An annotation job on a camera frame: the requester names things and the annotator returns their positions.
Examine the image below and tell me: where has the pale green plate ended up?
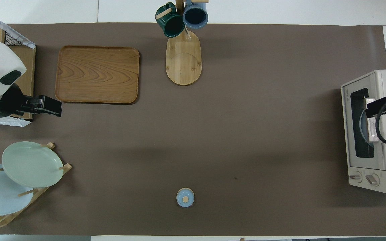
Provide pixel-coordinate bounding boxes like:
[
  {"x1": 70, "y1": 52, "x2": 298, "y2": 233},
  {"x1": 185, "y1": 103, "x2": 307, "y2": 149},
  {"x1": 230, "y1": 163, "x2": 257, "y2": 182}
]
[{"x1": 2, "y1": 141, "x2": 64, "y2": 188}]

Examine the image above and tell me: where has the glass oven door with handle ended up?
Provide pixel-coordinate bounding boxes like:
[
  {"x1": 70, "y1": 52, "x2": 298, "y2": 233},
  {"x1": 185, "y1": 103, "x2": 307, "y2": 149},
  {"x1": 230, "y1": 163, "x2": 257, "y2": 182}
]
[{"x1": 341, "y1": 74, "x2": 386, "y2": 171}]

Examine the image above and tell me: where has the light blue round plate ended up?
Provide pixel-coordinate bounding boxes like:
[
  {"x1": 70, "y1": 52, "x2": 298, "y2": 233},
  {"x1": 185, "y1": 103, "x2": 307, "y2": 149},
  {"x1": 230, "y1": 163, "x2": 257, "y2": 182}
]
[{"x1": 359, "y1": 109, "x2": 370, "y2": 144}]

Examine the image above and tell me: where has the blue grey mug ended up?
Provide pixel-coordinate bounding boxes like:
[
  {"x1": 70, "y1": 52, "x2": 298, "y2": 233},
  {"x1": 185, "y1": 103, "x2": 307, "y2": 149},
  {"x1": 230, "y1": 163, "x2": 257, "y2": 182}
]
[{"x1": 182, "y1": 0, "x2": 209, "y2": 29}]

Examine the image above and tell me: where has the rectangular wooden tray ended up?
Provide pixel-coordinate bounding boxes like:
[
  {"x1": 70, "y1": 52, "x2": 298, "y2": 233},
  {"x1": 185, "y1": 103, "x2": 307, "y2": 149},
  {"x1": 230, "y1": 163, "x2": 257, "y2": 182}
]
[{"x1": 55, "y1": 46, "x2": 140, "y2": 104}]

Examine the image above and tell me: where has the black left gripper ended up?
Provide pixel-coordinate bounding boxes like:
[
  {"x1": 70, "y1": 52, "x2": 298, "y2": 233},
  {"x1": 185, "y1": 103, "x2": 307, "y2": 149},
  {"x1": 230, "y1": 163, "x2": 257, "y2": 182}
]
[{"x1": 16, "y1": 95, "x2": 62, "y2": 117}]

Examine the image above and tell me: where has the wooden plate rack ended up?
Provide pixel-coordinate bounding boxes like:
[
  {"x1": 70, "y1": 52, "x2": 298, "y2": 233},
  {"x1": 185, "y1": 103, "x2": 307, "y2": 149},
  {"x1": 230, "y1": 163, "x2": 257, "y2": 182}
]
[{"x1": 0, "y1": 142, "x2": 72, "y2": 230}]

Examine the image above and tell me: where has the wooden mug tree stand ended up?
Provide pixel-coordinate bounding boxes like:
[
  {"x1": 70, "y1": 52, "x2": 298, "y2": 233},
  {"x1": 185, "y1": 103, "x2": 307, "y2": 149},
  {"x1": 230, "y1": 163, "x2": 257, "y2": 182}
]
[{"x1": 155, "y1": 0, "x2": 210, "y2": 86}]

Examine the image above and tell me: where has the dark green mug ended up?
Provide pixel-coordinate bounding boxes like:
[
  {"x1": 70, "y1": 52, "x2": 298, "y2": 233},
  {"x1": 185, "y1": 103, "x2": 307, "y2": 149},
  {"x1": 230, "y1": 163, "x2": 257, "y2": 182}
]
[{"x1": 155, "y1": 2, "x2": 185, "y2": 38}]

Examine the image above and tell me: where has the wooden box with wire mesh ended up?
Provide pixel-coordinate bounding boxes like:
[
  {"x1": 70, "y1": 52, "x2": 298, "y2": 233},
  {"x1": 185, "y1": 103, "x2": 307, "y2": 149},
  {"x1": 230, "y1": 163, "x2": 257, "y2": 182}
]
[{"x1": 0, "y1": 8, "x2": 36, "y2": 122}]

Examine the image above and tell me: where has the white paper sheet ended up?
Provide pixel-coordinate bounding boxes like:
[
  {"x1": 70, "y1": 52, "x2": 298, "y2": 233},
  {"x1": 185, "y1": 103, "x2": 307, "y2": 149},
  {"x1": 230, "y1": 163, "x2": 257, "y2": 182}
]
[{"x1": 0, "y1": 114, "x2": 32, "y2": 127}]

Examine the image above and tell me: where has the brown table mat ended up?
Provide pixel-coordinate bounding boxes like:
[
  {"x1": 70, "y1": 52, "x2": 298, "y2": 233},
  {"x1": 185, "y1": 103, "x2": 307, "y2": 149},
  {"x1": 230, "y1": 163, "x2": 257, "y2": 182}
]
[{"x1": 0, "y1": 23, "x2": 386, "y2": 236}]

